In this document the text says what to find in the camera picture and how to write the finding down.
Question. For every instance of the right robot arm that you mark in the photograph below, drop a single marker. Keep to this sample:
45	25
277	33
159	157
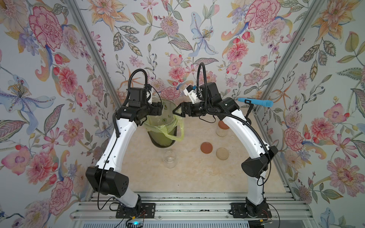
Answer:
205	99

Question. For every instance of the aluminium corner post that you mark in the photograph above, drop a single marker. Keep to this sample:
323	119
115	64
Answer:
300	15
77	16

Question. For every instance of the clear jar with rice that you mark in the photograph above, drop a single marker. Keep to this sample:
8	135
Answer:
170	159

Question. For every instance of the left aluminium corner post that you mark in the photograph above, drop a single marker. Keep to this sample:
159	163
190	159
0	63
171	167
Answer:
77	16

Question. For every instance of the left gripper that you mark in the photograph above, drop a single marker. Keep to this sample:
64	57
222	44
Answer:
154	110

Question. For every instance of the beige jar lid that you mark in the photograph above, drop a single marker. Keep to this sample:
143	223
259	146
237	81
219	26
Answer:
222	154

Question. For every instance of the yellow-green plastic bin liner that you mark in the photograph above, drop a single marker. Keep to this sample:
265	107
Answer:
168	125

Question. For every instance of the terracotta jar lid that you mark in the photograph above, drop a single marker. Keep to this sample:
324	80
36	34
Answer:
206	147

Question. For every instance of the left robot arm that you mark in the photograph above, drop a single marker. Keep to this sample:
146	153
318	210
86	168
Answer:
106	177

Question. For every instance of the blue microphone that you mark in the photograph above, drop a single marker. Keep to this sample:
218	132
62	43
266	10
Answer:
264	103

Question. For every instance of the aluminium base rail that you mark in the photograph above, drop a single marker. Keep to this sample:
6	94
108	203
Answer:
187	210

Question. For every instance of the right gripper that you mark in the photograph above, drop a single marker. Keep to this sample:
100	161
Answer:
186	108

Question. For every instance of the right aluminium corner post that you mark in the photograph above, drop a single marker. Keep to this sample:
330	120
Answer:
300	15

